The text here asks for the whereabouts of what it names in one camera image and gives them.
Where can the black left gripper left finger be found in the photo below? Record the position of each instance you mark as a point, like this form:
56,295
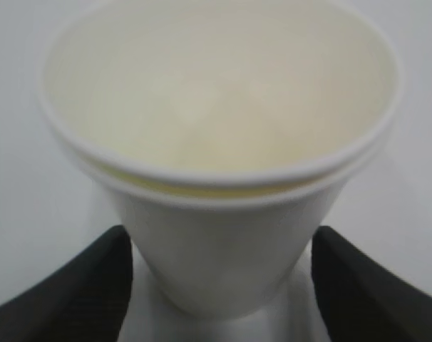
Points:
85,300

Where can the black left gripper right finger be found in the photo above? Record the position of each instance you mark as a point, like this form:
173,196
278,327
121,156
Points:
359,300

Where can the white paper cup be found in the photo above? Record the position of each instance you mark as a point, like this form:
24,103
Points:
221,131

